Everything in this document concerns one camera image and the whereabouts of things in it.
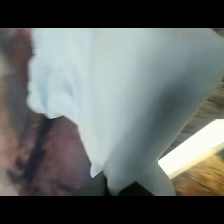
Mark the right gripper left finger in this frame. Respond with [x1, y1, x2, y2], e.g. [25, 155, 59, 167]
[71, 172, 109, 197]

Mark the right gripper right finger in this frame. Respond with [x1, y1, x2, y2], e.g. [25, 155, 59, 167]
[118, 180, 155, 197]

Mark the light blue shirt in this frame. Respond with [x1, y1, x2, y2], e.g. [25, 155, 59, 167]
[26, 28, 224, 197]

